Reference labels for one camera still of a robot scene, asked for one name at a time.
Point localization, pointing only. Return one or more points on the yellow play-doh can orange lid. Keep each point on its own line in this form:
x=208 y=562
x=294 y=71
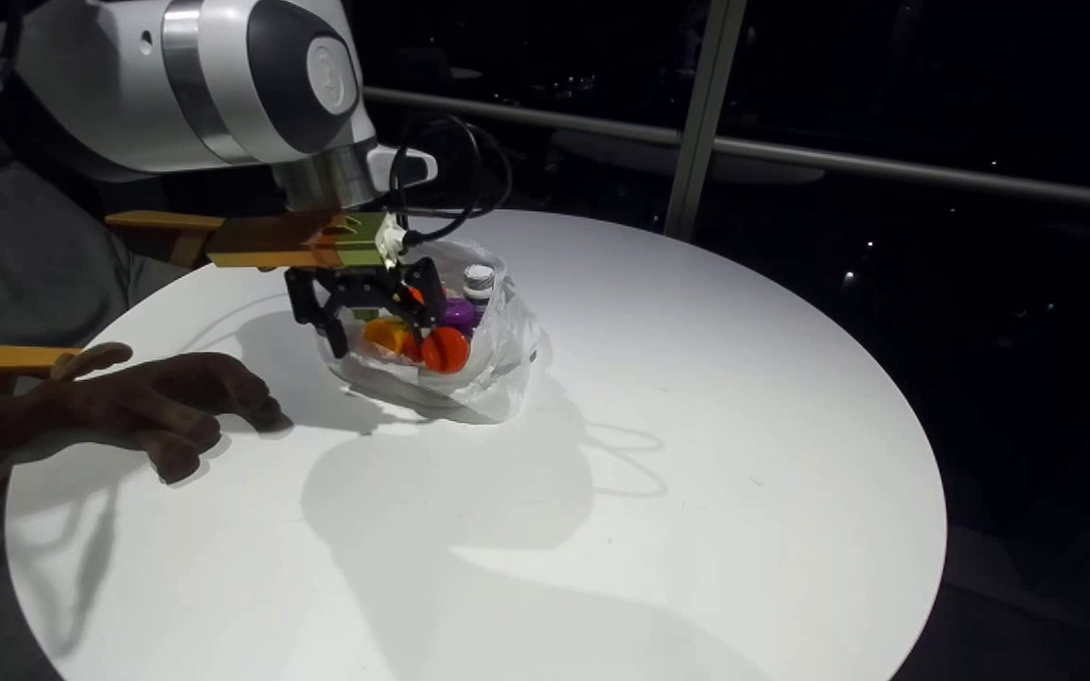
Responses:
x=384 y=336

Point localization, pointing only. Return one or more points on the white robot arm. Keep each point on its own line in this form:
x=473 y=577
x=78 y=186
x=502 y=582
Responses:
x=212 y=85

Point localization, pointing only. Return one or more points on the brown plush toy dog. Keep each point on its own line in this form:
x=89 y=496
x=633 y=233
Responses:
x=169 y=408

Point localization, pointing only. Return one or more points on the white plastic bag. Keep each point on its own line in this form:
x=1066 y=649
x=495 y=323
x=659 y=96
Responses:
x=502 y=351

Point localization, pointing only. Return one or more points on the wooden chair armrest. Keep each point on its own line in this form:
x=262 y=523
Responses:
x=161 y=222

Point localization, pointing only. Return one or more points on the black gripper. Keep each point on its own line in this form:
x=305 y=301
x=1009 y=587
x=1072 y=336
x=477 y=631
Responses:
x=407 y=291

